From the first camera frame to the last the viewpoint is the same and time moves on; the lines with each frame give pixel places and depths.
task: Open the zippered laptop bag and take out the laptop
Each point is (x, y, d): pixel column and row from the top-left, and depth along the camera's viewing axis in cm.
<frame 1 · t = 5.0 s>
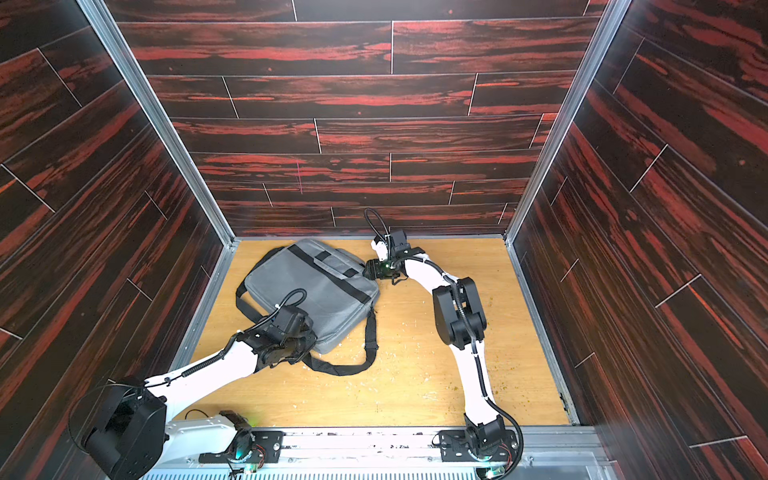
left hand: (322, 339, 87), fingers closed
right hand: (376, 270, 105), fingers open
grey zippered laptop bag: (336, 289, 100), point 7 cm above the table

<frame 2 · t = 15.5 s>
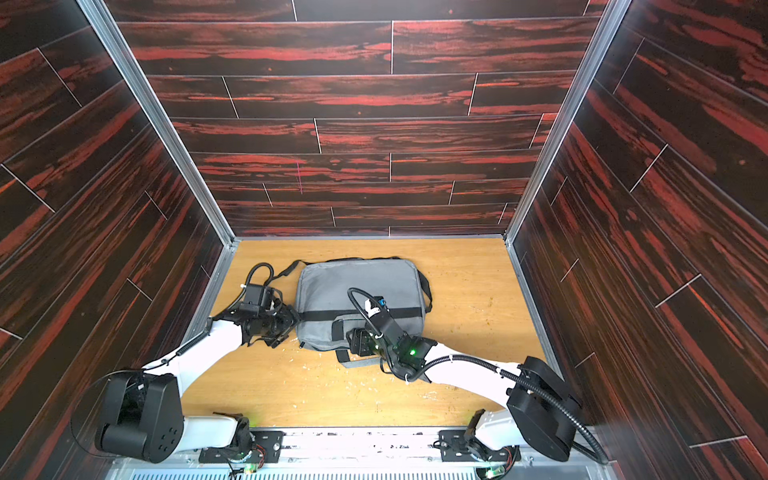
left hand: (301, 323, 89), fingers open
right hand: (360, 330, 82), fingers open
grey zippered laptop bag: (331, 296, 99), point 5 cm above the table

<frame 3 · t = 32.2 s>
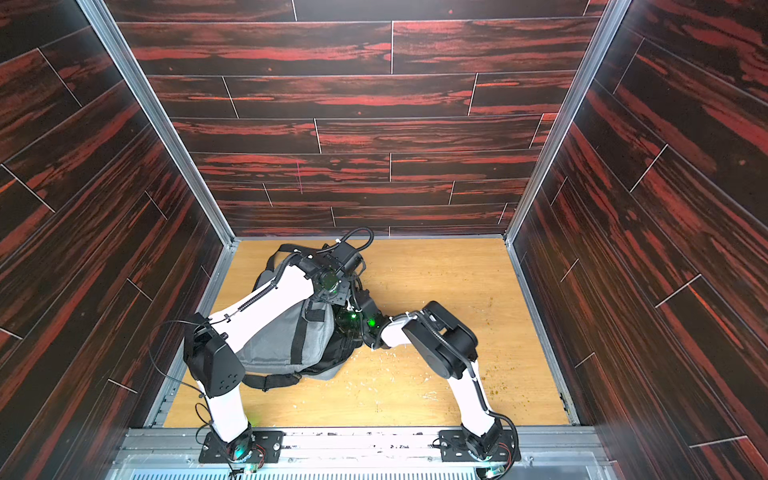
left hand: (336, 296, 84), fingers closed
right hand: (322, 313, 93), fingers open
grey zippered laptop bag: (309, 342, 80), point 13 cm above the table

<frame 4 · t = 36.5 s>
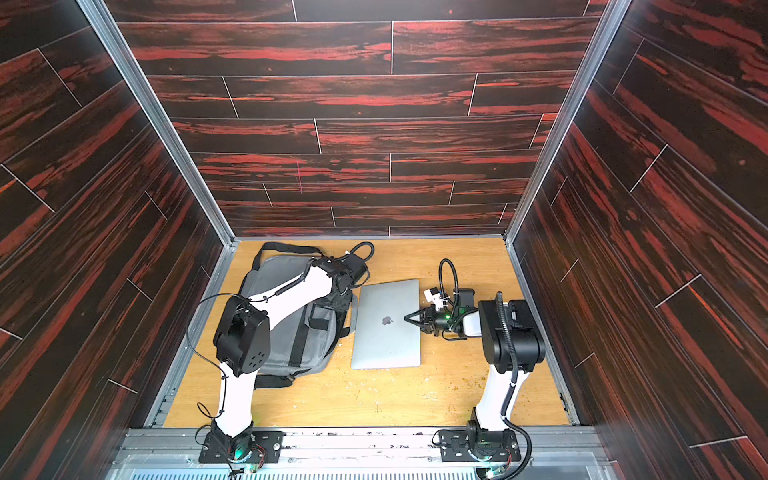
left hand: (336, 305, 94), fingers open
right hand: (409, 319, 95), fingers closed
silver laptop: (384, 338, 95), on the table
